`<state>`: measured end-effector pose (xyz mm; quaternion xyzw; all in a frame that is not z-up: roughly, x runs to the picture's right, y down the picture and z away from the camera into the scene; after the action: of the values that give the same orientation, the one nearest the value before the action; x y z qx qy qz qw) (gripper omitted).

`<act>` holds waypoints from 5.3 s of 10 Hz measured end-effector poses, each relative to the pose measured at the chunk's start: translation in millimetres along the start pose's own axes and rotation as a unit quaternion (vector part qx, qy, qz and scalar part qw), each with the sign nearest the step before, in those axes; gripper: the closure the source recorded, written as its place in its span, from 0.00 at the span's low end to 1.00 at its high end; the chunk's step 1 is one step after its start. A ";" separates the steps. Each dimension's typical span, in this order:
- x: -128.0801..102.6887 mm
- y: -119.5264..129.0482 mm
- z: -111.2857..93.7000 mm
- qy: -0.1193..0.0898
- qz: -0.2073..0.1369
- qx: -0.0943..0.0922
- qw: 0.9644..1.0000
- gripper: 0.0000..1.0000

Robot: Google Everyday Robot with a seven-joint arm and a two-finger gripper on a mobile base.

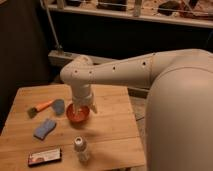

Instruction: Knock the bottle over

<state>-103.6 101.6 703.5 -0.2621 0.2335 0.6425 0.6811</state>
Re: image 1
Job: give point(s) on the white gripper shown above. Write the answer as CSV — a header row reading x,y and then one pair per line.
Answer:
x,y
83,98

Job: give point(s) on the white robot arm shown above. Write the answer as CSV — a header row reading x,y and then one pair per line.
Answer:
x,y
179,106

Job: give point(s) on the metal pole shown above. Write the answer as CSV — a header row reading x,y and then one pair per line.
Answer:
x,y
52,25

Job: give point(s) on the red bowl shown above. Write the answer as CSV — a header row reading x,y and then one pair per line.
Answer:
x,y
81,116

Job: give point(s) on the blue round sponge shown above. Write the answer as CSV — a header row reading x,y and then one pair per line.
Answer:
x,y
58,106

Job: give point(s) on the black rectangular box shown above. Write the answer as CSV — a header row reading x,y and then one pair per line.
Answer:
x,y
43,157

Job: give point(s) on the wooden table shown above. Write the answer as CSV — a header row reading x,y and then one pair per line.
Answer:
x,y
112,135

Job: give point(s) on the white window shelf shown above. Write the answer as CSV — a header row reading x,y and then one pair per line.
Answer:
x,y
195,13

